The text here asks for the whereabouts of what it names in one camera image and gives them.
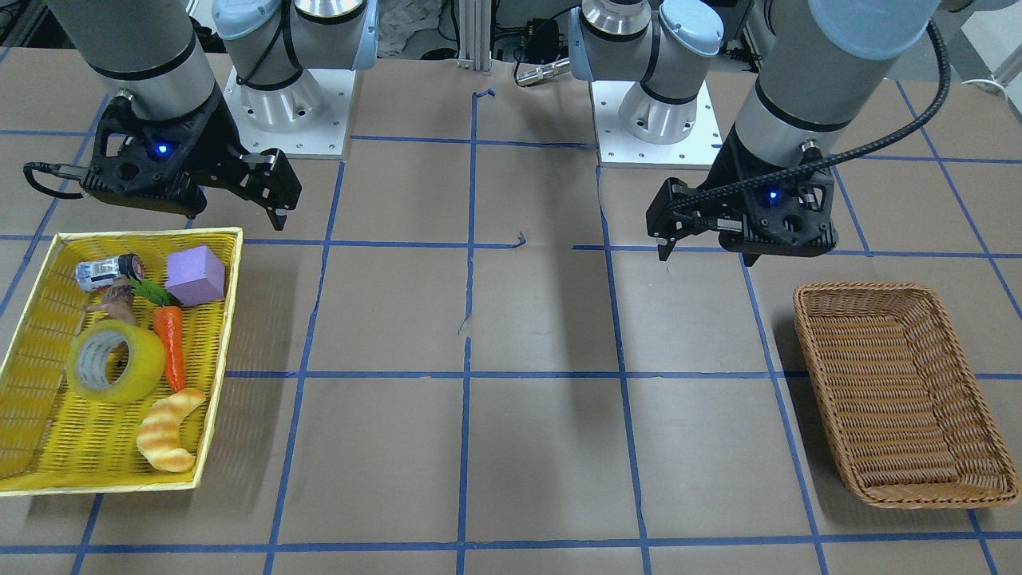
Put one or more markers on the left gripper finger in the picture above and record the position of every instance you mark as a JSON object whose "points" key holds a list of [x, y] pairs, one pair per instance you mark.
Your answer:
{"points": [[686, 194], [667, 226]]}

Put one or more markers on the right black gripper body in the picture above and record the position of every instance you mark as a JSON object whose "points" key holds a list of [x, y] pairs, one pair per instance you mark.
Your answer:
{"points": [[209, 142]]}

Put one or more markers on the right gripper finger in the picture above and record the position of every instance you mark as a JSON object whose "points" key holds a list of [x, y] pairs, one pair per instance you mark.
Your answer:
{"points": [[272, 166], [272, 199]]}

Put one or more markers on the yellow tape roll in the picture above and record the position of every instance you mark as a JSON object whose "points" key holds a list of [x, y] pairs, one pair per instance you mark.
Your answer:
{"points": [[114, 362]]}

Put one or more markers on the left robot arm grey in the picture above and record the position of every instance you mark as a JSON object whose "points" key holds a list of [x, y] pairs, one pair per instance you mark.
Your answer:
{"points": [[827, 60]]}

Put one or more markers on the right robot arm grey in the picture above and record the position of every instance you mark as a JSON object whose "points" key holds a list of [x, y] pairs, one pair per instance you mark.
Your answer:
{"points": [[153, 48]]}

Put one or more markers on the purple foam block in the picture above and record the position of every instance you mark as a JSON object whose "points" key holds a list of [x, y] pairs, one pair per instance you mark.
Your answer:
{"points": [[195, 276]]}

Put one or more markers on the orange toy carrot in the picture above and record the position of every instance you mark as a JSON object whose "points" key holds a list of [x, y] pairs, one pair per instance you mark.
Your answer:
{"points": [[168, 325]]}

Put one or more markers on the brown toy animal figure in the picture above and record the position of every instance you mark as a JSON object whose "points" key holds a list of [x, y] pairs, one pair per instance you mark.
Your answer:
{"points": [[117, 302]]}

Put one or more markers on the brown wicker basket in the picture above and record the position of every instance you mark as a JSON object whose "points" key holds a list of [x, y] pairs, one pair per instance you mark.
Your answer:
{"points": [[907, 424]]}

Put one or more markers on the toy croissant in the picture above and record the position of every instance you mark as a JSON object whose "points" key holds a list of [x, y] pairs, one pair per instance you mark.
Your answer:
{"points": [[158, 437]]}

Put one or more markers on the yellow woven basket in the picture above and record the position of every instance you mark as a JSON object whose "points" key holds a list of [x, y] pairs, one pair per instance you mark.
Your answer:
{"points": [[55, 441]]}

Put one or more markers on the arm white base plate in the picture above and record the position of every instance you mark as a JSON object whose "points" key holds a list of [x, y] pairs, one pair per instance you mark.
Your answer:
{"points": [[307, 120], [615, 144]]}

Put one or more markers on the black gripper cable plug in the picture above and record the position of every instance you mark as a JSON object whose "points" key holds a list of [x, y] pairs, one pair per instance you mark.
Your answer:
{"points": [[61, 171]]}

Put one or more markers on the aluminium frame post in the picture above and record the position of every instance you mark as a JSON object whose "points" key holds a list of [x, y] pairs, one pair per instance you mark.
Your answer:
{"points": [[475, 19]]}

